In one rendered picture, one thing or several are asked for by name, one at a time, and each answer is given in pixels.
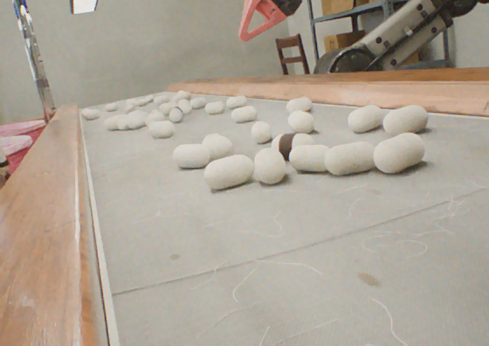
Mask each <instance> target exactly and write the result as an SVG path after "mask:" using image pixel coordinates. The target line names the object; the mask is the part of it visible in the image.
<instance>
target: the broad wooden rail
mask: <svg viewBox="0 0 489 346"><path fill-rule="evenodd" d="M181 90H183V91H184V92H189V93H190V94H201V95H221V96H231V97H235V96H239V95H243V96H245V98H252V99H262V100H282V101H290V100H295V99H298V98H302V97H307V98H308V99H310V100H311V102H312V103H313V104H323V105H334V106H344V107H366V106H370V105H374V106H376V107H379V108H384V109H398V108H401V107H408V106H411V105H417V106H420V107H422V108H424V109H425V110H426V112H427V113H434V114H455V115H464V116H474V117H485V118H489V66H481V67H464V68H446V69H429V70H393V71H374V72H357V73H322V74H304V75H290V76H288V75H286V76H277V75H267V76H250V77H231V78H214V79H194V80H185V81H181V82H176V83H172V84H169V85H168V86H167V87H166V89H165V92H171V93H178V92H179V91H181Z"/></svg>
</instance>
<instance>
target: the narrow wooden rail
mask: <svg viewBox="0 0 489 346"><path fill-rule="evenodd" d="M0 346H110V341H109V334H108V329H107V317H106V311H105V304H104V298H103V293H102V286H101V279H100V264H99V255H98V249H97V244H96V237H95V230H94V225H93V213H92V206H91V200H90V194H89V188H88V175H87V169H86V158H85V151H84V145H83V139H82V133H81V126H80V120H79V106H78V103H77V102H73V103H70V104H65V105H62V106H61V107H60V108H59V109H58V110H57V112H56V113H55V115H54V116H53V118H52V119H51V120H50V121H49V123H48V124H47V126H46V127H45V129H44V131H43V132H42V133H41V135H40V136H39V138H37V140H36V141H35V144H34V145H33V146H32V147H31V148H30V149H29V151H28V152H27V153H26V156H25V157H24V159H23V160H22V162H21V163H20V165H19V166H18V168H17V169H16V170H15V171H14V172H13V174H12V175H11V176H10V179H9V180H8V181H7V183H6V184H5V185H4V186H3V188H2V189H1V191H0Z"/></svg>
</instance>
